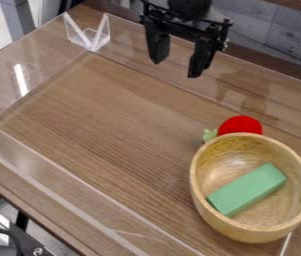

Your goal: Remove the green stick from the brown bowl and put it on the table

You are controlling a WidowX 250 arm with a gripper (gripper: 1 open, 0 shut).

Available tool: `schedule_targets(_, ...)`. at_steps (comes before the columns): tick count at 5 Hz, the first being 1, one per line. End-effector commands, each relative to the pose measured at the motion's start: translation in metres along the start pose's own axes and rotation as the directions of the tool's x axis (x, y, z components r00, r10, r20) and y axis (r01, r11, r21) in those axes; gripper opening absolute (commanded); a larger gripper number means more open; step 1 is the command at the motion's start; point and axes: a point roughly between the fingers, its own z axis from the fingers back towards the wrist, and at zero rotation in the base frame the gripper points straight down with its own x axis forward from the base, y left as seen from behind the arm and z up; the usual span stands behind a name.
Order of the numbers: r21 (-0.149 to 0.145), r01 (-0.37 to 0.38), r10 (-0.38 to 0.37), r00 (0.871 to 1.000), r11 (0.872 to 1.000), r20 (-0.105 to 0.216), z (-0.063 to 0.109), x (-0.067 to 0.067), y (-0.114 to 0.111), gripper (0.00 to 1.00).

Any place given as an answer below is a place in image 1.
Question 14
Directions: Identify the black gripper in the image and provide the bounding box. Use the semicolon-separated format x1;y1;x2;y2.
139;0;234;78

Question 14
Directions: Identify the green rectangular block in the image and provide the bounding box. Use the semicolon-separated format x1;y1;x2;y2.
206;162;288;217

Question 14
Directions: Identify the light wooden bowl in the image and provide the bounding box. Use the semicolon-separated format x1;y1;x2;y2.
189;133;301;244

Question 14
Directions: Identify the black equipment at bottom left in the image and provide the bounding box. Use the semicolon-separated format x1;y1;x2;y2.
0;181;57;256

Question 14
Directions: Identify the clear acrylic enclosure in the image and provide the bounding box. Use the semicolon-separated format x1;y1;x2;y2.
0;17;301;256

